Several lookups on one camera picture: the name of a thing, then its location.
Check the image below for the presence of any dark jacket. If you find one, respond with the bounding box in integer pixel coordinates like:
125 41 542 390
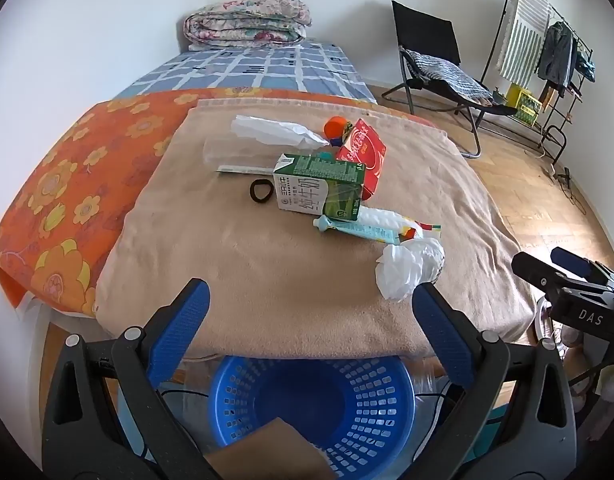
536 21 577 97

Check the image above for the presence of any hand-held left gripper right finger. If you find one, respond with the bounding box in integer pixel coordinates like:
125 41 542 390
412 282 578 480

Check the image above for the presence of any black clothes rack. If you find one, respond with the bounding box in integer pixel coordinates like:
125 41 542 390
481 0 599 162

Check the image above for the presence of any orange floral sheet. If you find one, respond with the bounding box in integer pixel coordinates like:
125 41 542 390
0 87 438 318

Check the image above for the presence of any white plastic wrapper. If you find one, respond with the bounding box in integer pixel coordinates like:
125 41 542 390
361 206 419 231

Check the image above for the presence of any green striped towel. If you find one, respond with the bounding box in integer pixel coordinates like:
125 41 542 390
496 0 552 84

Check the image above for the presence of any yellow crate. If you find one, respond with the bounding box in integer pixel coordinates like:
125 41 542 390
504 83 543 124

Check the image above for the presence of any green milk carton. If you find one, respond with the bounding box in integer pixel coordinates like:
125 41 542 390
272 153 366 223

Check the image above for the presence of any blue plastic basket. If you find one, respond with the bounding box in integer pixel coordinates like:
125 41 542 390
208 355 417 479

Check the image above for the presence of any red cardboard box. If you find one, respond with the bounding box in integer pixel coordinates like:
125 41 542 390
334 118 388 202

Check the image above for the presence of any brown cardboard piece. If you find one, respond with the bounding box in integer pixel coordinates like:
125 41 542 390
203 417 339 480

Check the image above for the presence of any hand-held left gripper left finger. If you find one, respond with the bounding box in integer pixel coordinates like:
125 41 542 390
42 277 223 480

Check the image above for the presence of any clear plastic bottle teal cap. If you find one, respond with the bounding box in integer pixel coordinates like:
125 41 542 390
203 135 334 175

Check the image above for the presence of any blue plaid bed sheet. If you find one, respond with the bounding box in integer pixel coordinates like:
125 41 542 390
109 37 379 106

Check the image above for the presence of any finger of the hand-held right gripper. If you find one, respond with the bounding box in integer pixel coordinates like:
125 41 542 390
511 251 580 303
550 247 608 283

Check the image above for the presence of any striped cloth on chair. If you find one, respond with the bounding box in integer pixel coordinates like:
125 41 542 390
403 48 494 102

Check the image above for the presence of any teal garment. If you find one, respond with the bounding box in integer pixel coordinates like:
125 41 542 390
574 44 597 82

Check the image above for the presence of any black floor cable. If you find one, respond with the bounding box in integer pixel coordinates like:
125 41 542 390
554 167 590 216

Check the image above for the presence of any folded floral quilt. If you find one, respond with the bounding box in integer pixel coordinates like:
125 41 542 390
183 0 313 52

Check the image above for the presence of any black folding chair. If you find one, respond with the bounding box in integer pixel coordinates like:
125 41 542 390
381 0 519 159

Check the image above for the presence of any red yellow snack wrapper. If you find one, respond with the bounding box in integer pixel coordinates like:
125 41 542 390
399 221 444 241

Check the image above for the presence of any crumpled white plastic bag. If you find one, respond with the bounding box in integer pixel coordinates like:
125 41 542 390
375 237 446 304

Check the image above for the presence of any toothpaste tube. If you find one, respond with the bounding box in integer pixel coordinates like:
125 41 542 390
313 214 404 246

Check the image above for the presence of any black hair tie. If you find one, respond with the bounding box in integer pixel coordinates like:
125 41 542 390
249 178 275 206

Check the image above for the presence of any beige blanket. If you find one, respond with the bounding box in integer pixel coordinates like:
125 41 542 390
94 98 535 361

